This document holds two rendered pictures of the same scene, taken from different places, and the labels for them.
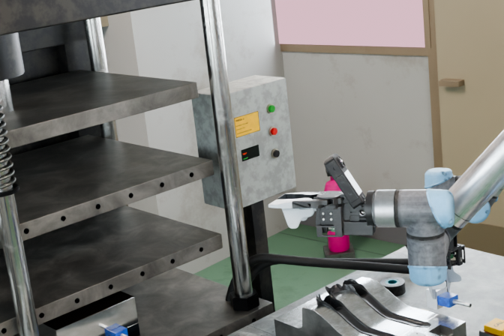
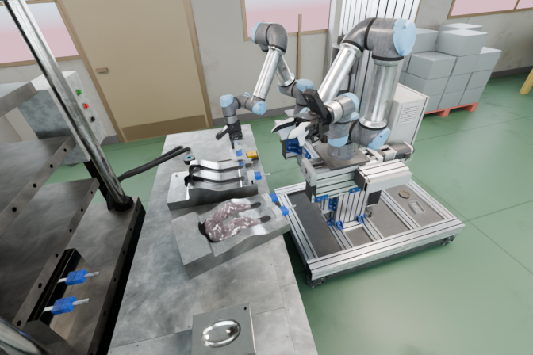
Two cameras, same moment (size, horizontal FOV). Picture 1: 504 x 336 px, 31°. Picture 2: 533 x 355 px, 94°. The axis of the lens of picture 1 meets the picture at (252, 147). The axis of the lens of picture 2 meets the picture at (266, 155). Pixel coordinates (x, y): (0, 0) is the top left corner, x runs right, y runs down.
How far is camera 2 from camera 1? 1.58 m
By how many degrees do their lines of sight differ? 56
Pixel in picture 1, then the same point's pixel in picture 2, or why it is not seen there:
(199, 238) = (85, 187)
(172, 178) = (55, 158)
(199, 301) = (92, 220)
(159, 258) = (74, 213)
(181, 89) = (23, 89)
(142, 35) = not seen: outside the picture
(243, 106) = not seen: hidden behind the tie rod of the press
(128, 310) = (76, 258)
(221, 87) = (61, 80)
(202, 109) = (29, 103)
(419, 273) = (343, 139)
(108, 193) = (14, 193)
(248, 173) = not seen: hidden behind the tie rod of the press
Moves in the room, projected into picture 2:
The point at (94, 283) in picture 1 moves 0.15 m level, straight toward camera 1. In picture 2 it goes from (43, 262) to (74, 274)
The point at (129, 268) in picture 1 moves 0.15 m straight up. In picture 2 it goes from (59, 234) to (37, 208)
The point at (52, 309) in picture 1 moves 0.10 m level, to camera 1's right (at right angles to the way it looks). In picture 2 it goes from (25, 310) to (59, 281)
